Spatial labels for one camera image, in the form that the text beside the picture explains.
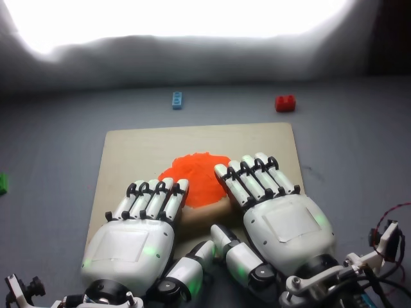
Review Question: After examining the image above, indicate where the blue toy brick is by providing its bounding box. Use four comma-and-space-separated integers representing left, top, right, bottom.
171, 91, 186, 110

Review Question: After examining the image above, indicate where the white backdrop sheet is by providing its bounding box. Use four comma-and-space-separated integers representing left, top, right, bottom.
0, 0, 411, 97

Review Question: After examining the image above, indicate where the red toy brick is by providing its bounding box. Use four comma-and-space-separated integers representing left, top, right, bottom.
275, 94, 297, 113

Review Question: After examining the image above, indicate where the red black twisted cable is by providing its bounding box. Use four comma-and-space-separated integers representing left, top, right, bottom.
374, 201, 411, 298

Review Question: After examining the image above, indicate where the orange play dough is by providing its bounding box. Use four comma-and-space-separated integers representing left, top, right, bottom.
157, 152, 232, 209

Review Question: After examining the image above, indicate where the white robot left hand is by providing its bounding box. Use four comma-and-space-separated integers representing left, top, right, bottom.
80, 178, 216, 302

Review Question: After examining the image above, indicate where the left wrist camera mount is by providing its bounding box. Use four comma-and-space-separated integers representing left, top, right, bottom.
4, 273, 144, 308

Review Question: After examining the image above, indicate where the light wooden board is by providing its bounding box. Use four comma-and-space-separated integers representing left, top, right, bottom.
85, 122, 306, 257

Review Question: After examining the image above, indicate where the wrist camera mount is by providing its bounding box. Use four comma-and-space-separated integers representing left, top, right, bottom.
4, 273, 144, 308
279, 219, 406, 307

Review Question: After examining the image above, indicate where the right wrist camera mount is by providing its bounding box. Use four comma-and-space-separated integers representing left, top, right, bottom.
279, 219, 406, 307

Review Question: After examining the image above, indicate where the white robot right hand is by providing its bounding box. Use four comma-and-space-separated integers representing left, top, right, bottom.
210, 152, 338, 295

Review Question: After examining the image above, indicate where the wooden rolling pin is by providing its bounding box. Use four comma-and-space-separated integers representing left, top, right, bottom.
178, 195, 248, 240

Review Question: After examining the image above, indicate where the grey table cloth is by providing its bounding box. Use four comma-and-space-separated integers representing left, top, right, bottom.
0, 75, 411, 308

